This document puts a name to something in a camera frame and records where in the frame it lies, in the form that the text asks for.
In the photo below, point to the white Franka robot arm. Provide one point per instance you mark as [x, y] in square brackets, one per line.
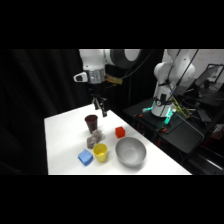
[96, 61]

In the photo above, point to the yellowish wrist camera box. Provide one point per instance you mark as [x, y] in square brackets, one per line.
[113, 79]

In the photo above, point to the yellow cup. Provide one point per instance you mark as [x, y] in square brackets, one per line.
[100, 153]

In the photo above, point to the black laptop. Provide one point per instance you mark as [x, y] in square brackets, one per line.
[208, 77]

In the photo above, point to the black robot stand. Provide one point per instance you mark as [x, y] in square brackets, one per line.
[181, 133]

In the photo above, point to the blue sponge block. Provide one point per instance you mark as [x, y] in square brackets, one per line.
[85, 157]

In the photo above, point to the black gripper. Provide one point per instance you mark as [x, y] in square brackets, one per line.
[97, 89]

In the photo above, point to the red cube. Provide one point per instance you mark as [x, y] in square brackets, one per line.
[120, 132]

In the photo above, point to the brown cup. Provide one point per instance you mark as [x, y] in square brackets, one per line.
[91, 124]

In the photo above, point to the grey bowl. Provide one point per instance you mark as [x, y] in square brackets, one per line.
[130, 152]

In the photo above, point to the black curtain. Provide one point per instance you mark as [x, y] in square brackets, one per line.
[36, 100]

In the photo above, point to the grey plush toy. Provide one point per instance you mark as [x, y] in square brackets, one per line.
[94, 139]

